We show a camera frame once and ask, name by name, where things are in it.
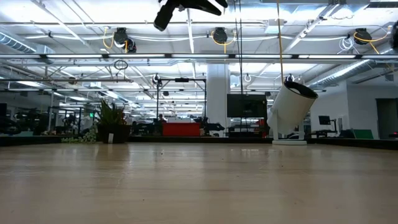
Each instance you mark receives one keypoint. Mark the black gantry frame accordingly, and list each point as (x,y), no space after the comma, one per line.
(157,99)

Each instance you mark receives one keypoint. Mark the potted green succulent plant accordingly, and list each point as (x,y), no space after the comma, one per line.
(110,121)

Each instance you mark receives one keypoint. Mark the red cabinet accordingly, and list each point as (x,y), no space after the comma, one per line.
(182,129)

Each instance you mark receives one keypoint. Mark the black background robot arm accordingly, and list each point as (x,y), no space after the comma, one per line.
(214,127)

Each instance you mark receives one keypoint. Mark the white spotlight lamp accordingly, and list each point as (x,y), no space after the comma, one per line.
(289,109)

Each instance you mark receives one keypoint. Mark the green box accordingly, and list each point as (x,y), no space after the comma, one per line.
(363,134)

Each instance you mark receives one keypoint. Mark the small black monitor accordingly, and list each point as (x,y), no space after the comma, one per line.
(324,120)

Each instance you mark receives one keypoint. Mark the black aluminium table frame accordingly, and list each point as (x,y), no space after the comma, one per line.
(217,140)

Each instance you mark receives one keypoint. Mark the black wall monitor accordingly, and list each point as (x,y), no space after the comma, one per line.
(247,105)

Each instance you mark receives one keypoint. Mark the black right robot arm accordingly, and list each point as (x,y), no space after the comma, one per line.
(395,34)

